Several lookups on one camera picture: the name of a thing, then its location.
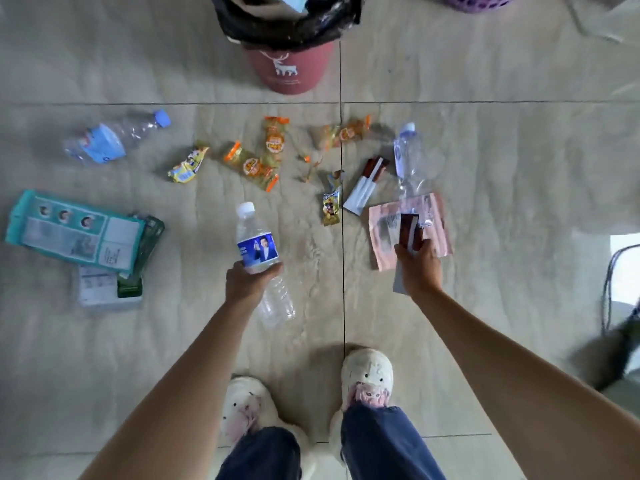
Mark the person's jeans leg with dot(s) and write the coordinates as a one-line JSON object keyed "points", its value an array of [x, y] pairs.
{"points": [[385, 444], [262, 454]]}

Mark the person's left forearm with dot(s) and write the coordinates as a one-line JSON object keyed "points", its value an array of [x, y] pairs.
{"points": [[190, 389]]}

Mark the yellow snack wrapper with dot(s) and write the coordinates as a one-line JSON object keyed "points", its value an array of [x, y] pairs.
{"points": [[189, 165]]}

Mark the teal printed carton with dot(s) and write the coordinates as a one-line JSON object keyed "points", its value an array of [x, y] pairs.
{"points": [[70, 229]]}

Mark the person's fluffy slipper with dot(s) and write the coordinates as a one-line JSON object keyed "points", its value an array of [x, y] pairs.
{"points": [[245, 404], [367, 374]]}

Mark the dark blurred stand leg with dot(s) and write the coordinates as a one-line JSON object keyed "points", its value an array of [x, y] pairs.
{"points": [[620, 352]]}

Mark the cardboard scrap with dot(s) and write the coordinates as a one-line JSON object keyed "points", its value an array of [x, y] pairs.
{"points": [[260, 4]]}

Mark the person's right hand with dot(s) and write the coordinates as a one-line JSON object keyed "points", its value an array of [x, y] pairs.
{"points": [[422, 272]]}

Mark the pink flat packet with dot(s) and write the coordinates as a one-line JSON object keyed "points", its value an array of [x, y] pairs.
{"points": [[385, 244]]}

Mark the person's left hand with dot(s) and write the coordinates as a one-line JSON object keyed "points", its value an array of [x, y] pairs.
{"points": [[242, 287]]}

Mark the crushed bottle light blue label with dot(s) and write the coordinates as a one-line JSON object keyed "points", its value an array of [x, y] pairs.
{"points": [[107, 140]]}

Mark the small orange wrapper scraps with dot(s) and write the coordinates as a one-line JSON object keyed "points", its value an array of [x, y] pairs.
{"points": [[309, 167]]}

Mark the green packet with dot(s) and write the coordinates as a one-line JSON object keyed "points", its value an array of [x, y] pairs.
{"points": [[150, 234]]}

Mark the orange snack wrapper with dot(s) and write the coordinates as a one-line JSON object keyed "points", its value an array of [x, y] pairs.
{"points": [[342, 133], [275, 142], [252, 167]]}

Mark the brown and white sachet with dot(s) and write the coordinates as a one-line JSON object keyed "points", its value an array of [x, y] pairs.
{"points": [[365, 187], [407, 227]]}

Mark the clear bottle dark blue label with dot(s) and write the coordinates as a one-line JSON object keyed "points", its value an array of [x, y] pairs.
{"points": [[257, 244]]}

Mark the person's right thumb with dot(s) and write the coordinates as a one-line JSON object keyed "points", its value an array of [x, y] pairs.
{"points": [[401, 253]]}

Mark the black bin bag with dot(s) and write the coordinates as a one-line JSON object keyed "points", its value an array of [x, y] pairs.
{"points": [[280, 29]]}

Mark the person's left fluffy slipper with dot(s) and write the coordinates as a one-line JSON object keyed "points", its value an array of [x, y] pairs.
{"points": [[245, 404]]}

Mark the person's right jeans leg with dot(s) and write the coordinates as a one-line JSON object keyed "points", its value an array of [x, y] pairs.
{"points": [[385, 444]]}

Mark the person's left thumb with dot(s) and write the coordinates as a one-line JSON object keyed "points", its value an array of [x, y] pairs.
{"points": [[270, 272]]}

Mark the clear bottle white label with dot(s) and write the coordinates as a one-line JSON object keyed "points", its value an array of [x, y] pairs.
{"points": [[409, 159]]}

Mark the yellow brown candy wrapper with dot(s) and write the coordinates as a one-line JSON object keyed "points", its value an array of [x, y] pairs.
{"points": [[331, 204]]}

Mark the red trash bin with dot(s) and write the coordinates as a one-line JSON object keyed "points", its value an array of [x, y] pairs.
{"points": [[290, 67]]}

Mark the white small box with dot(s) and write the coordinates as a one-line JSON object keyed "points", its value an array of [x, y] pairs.
{"points": [[97, 290]]}

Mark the purple plastic basket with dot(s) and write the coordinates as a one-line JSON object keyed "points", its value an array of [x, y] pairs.
{"points": [[480, 0]]}

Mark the person's left jeans leg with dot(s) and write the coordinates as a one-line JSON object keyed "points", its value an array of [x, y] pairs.
{"points": [[262, 454]]}

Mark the person's right fluffy slipper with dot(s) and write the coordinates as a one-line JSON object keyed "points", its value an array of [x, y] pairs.
{"points": [[367, 374]]}

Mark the person's right forearm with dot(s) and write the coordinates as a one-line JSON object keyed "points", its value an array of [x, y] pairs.
{"points": [[510, 379]]}

